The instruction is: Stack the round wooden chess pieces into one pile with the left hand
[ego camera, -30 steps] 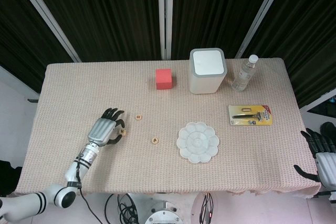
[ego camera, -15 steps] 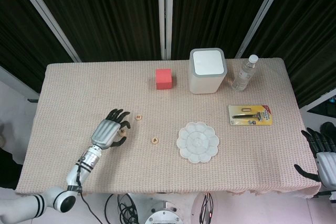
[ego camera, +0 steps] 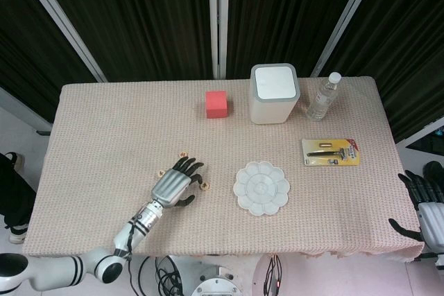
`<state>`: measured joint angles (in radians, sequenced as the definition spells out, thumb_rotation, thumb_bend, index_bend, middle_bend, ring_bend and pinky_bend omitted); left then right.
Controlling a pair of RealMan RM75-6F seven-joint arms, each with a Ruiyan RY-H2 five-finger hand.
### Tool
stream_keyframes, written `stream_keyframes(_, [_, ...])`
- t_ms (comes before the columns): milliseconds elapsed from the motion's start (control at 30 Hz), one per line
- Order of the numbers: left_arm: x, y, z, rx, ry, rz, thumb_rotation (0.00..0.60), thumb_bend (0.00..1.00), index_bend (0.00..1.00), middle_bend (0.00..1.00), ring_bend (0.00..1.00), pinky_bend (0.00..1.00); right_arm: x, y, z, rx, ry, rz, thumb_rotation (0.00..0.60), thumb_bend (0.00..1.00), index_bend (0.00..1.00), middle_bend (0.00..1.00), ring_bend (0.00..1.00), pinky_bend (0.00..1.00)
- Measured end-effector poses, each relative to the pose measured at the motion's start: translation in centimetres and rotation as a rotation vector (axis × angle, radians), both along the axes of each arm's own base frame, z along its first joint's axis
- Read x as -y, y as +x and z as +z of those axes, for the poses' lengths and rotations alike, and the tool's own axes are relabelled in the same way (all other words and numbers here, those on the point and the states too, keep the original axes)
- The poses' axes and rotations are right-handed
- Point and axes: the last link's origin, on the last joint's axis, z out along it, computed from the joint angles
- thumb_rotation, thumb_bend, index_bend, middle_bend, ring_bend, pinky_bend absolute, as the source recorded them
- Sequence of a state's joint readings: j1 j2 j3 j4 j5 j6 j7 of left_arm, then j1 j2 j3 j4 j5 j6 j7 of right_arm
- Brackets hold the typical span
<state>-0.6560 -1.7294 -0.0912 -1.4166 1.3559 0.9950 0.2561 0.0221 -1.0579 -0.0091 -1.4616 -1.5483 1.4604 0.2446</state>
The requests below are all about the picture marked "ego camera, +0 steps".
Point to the beige woven tablecloth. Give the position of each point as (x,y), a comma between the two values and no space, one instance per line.
(104,119)

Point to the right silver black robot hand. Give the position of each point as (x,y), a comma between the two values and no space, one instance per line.
(431,223)

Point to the white square trash bin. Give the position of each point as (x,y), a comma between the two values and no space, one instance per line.
(272,102)

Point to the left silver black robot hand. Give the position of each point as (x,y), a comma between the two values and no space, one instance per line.
(171,186)

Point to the person in black trousers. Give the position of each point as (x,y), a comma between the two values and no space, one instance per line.
(14,192)

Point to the small wooden button top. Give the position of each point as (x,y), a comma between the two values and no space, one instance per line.
(183,154)

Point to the black curtain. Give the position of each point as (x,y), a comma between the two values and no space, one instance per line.
(138,15)
(409,39)
(24,43)
(284,8)

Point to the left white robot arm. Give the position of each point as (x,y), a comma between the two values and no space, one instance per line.
(138,223)

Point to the silver metal frame post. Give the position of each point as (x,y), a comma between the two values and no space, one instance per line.
(218,15)
(59,15)
(347,15)

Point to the black rounded background object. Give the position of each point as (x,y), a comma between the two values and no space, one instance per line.
(435,169)

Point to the red foam cube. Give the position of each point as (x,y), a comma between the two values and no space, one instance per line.
(216,105)

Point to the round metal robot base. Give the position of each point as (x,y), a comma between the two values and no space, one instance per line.
(216,284)

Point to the clear plastic water bottle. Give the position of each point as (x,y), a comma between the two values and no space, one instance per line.
(320,102)

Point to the yellow razor blister pack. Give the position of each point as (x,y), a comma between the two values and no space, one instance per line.
(329,153)

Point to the white flower paint palette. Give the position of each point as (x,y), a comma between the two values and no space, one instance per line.
(261,188)

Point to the small wooden button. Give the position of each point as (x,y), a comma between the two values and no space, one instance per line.
(183,154)
(207,186)
(161,172)

